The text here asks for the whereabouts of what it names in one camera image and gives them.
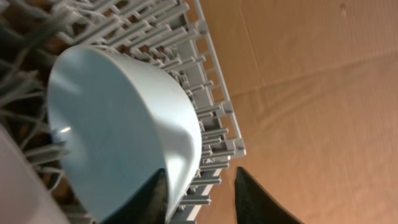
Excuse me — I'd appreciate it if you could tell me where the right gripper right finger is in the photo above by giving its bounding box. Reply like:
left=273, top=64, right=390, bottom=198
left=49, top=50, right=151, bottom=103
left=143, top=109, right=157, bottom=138
left=234, top=167, right=302, bottom=224

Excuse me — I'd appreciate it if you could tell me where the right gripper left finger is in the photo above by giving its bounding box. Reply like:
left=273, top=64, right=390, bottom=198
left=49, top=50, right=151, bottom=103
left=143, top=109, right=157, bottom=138
left=102, top=169, right=169, bottom=224

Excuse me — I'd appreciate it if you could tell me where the blue bowl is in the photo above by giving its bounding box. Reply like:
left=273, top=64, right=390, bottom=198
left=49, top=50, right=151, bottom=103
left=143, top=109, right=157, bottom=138
left=47, top=46, right=202, bottom=222

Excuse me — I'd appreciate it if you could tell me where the pink white bowl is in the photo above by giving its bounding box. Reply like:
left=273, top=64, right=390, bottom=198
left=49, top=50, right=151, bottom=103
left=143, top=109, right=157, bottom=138
left=1, top=128, right=69, bottom=224

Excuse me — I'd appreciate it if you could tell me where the grey dishwasher rack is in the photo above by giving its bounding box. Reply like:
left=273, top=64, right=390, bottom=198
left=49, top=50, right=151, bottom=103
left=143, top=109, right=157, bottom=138
left=1, top=0, right=246, bottom=223

